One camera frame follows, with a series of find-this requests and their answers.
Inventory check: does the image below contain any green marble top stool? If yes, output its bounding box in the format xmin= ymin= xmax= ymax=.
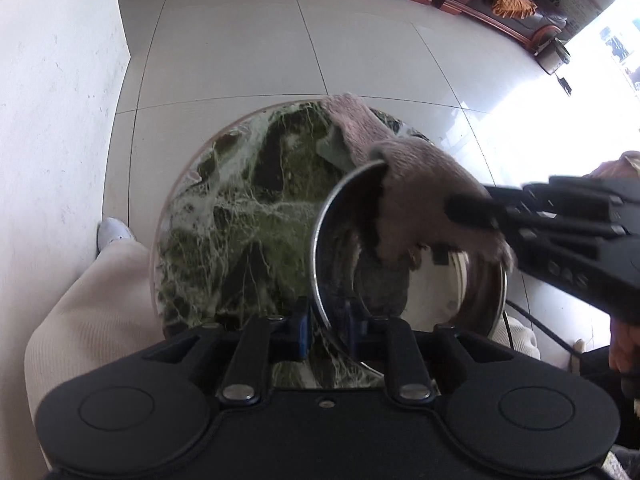
xmin=149 ymin=99 xmax=441 ymax=391

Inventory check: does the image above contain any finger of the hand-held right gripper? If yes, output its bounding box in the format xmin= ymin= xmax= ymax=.
xmin=447 ymin=195 xmax=627 ymax=242
xmin=482 ymin=176 xmax=640 ymax=234

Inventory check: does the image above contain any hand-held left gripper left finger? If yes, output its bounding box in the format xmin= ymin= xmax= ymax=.
xmin=142 ymin=297 xmax=312 ymax=406

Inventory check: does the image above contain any person's left leg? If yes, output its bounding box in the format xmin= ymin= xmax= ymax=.
xmin=24 ymin=237 xmax=171 ymax=480

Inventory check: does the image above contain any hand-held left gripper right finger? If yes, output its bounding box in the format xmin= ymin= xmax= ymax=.
xmin=341 ymin=297 xmax=513 ymax=406

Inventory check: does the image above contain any pink and green cleaning cloth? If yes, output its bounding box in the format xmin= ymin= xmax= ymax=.
xmin=317 ymin=92 xmax=518 ymax=273

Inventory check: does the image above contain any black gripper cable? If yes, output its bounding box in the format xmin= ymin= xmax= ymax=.
xmin=502 ymin=302 xmax=583 ymax=361

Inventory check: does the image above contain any person's left white shoe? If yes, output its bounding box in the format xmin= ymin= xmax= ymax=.
xmin=96 ymin=217 xmax=137 ymax=253

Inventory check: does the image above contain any small grey bin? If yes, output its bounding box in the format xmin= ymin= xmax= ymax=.
xmin=537 ymin=37 xmax=572 ymax=76

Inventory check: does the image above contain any stainless steel bowl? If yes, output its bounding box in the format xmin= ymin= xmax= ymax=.
xmin=310 ymin=160 xmax=508 ymax=378

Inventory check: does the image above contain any person's right hand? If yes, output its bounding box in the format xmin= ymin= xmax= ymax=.
xmin=590 ymin=151 xmax=640 ymax=376

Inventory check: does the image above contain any wall poster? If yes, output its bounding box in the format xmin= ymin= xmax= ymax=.
xmin=562 ymin=0 xmax=621 ymax=36

